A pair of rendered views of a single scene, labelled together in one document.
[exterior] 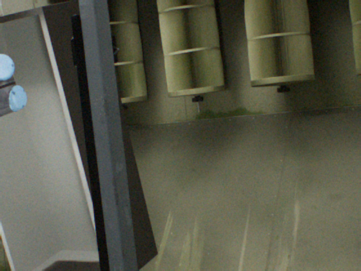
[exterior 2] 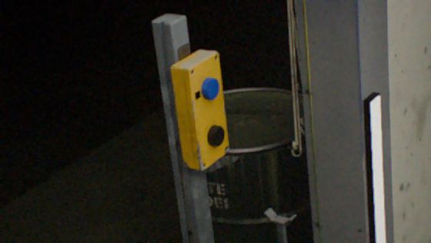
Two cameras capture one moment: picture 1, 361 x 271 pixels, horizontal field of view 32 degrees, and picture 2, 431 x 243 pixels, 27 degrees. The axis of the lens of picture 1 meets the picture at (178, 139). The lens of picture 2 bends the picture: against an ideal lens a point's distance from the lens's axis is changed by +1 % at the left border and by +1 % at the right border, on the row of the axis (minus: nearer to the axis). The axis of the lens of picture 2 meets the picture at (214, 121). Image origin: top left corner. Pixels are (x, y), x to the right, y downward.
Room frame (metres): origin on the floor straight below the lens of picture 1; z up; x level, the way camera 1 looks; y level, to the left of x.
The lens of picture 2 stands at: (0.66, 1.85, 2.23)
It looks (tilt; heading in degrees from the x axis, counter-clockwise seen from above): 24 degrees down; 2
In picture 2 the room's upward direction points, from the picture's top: 7 degrees counter-clockwise
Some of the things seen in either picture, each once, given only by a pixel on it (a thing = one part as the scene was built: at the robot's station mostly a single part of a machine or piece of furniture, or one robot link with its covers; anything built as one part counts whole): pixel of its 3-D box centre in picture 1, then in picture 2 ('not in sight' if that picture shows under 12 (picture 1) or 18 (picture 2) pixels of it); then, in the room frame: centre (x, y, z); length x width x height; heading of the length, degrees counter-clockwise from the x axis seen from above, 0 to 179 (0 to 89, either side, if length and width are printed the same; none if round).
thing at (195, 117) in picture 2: not in sight; (200, 110); (2.54, 1.96, 1.42); 0.12 x 0.06 x 0.26; 145
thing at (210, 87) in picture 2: not in sight; (210, 88); (2.52, 1.93, 1.48); 0.05 x 0.02 x 0.05; 145
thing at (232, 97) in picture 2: not in sight; (245, 121); (3.69, 1.86, 0.86); 0.54 x 0.54 x 0.01
